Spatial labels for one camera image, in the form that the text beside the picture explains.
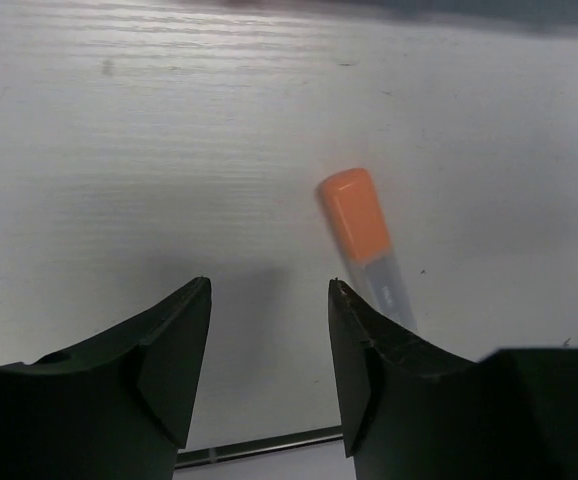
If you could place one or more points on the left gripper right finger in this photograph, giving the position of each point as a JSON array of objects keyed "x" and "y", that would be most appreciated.
[{"x": 411, "y": 410}]

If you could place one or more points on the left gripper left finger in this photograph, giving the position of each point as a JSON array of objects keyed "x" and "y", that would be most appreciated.
[{"x": 115, "y": 406}]

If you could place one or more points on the orange cap grey marker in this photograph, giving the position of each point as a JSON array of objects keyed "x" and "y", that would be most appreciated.
[{"x": 353, "y": 210}]

